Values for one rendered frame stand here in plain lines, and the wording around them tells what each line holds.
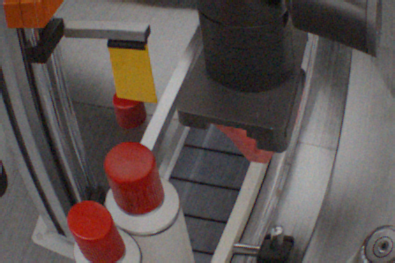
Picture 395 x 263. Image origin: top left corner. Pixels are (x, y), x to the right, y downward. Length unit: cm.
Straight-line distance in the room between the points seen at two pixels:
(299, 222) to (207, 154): 12
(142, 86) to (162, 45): 40
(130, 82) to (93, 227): 12
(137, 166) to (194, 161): 26
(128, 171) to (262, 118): 8
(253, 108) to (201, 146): 28
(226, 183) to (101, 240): 29
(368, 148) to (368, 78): 11
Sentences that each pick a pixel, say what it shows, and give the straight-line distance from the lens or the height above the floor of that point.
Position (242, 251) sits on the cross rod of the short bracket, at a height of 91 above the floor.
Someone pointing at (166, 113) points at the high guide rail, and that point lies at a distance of 64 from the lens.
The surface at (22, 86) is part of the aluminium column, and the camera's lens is 55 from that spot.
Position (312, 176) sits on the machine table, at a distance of 75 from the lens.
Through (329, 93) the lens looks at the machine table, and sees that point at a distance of 83.
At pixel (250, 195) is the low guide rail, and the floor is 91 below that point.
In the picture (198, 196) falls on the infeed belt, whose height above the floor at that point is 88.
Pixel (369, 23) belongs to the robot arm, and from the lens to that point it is 37.
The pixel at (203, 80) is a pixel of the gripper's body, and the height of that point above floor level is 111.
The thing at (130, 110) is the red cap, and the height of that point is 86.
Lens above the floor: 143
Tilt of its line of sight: 49 degrees down
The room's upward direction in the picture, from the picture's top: 9 degrees counter-clockwise
